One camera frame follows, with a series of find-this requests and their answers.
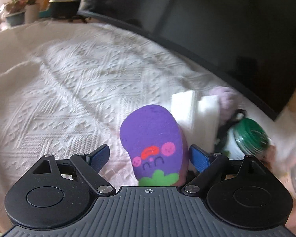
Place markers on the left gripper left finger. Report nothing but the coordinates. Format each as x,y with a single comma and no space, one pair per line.
87,168

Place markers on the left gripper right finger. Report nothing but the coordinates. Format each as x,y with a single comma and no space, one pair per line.
211,168

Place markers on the purple painted sponge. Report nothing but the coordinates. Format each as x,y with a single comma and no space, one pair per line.
156,146

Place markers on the green lid glass jar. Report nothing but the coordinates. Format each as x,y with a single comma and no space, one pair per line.
246,137

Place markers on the lilac fluffy pompom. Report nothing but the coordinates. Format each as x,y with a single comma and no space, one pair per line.
228,101

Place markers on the white textured blanket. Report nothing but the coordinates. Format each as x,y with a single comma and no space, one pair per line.
66,89

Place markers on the dark plant pot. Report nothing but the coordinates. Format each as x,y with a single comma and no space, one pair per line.
16,19

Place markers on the white plant pot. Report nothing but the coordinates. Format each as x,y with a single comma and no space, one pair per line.
31,13

